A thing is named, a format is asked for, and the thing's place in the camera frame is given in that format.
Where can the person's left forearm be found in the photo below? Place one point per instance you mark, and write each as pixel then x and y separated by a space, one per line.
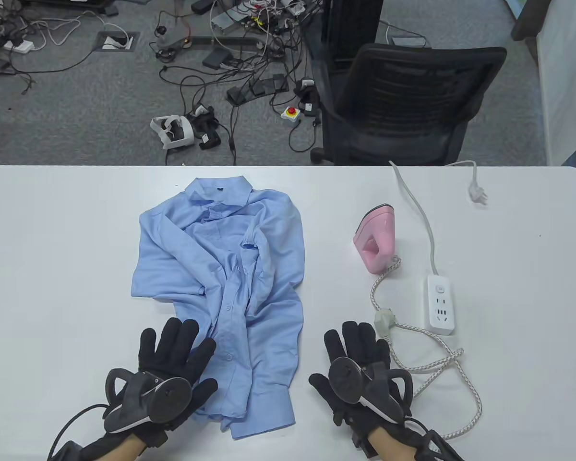
pixel 132 451

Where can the dark grey panel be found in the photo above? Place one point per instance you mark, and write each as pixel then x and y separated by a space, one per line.
pixel 528 19

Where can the white floor power strip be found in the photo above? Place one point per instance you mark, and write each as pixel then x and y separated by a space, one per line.
pixel 21 46

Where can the grey floor socket box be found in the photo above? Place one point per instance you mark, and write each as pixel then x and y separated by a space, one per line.
pixel 132 43

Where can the red emergency stop button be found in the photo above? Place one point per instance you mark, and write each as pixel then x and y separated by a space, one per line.
pixel 291 115

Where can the silver aluminium profile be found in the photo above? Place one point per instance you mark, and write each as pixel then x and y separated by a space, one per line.
pixel 230 21

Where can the black flat power adapter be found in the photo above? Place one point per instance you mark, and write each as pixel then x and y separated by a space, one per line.
pixel 278 82
pixel 259 87
pixel 237 95

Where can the grey flat device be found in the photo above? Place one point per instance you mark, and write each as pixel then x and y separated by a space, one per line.
pixel 408 42

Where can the black and white controller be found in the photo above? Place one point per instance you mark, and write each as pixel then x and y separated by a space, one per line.
pixel 173 398
pixel 345 379

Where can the black mesh office chair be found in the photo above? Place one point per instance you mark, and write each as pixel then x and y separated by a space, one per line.
pixel 413 96

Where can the light blue long-sleeve shirt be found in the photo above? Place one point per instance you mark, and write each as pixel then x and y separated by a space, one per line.
pixel 197 249

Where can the white table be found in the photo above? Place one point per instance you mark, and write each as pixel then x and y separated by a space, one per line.
pixel 53 240

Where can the person's right hand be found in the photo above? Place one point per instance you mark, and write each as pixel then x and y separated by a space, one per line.
pixel 360 343

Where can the pink electric iron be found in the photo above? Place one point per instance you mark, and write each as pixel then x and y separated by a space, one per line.
pixel 381 230

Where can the white VR headset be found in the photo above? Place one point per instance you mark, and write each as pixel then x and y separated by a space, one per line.
pixel 180 132

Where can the black desk foot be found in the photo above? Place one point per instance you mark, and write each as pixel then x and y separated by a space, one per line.
pixel 77 5

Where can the black computer tower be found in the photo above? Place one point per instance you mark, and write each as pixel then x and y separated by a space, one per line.
pixel 350 29

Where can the grey desk leg base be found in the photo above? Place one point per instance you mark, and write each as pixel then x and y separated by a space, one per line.
pixel 221 42

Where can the white black handheld scanner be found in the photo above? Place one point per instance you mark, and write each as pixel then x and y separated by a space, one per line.
pixel 308 101

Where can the black handheld controller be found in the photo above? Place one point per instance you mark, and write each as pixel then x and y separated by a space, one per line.
pixel 205 119
pixel 210 140

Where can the person's left hand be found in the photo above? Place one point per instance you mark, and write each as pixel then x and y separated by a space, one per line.
pixel 173 350

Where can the white partition panel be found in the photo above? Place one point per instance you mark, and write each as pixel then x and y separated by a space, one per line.
pixel 566 72

